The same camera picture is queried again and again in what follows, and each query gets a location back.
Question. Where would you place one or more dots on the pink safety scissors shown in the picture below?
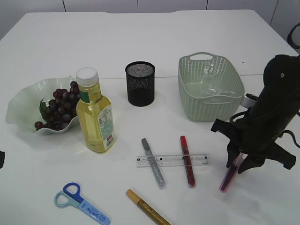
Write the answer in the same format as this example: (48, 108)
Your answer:
(231, 173)

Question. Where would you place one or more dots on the blue safety scissors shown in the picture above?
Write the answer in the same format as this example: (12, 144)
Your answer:
(81, 204)

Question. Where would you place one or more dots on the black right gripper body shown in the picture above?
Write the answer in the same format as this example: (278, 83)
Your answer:
(254, 141)

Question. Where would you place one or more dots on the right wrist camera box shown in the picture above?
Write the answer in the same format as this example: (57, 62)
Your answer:
(248, 100)

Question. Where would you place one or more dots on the gold glitter pen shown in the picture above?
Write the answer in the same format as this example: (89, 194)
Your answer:
(146, 209)

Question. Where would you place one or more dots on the clear plastic ruler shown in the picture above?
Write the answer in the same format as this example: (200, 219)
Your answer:
(173, 160)

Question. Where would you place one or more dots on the green wavy plastic plate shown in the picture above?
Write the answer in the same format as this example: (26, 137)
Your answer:
(23, 108)

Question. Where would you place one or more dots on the silver glitter pen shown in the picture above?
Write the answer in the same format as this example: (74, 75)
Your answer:
(153, 164)

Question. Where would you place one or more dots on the purple artificial grape bunch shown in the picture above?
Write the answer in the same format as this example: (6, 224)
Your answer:
(60, 110)

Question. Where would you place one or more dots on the green plastic woven basket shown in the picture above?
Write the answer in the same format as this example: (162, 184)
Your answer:
(198, 107)

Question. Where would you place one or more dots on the yellow oil bottle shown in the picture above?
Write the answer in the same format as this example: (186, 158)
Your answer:
(94, 112)

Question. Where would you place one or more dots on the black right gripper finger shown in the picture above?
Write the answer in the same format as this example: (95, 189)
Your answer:
(233, 155)
(251, 162)

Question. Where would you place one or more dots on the black mesh pen holder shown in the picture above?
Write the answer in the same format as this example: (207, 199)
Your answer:
(140, 77)

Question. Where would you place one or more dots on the red glitter pen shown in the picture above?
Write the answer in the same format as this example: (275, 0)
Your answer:
(187, 161)

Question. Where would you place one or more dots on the clear plastic sheet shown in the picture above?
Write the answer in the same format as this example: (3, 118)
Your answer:
(215, 78)

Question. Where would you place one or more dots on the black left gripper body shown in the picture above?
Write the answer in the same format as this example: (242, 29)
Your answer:
(2, 159)

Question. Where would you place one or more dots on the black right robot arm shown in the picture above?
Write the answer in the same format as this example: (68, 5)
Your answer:
(279, 101)

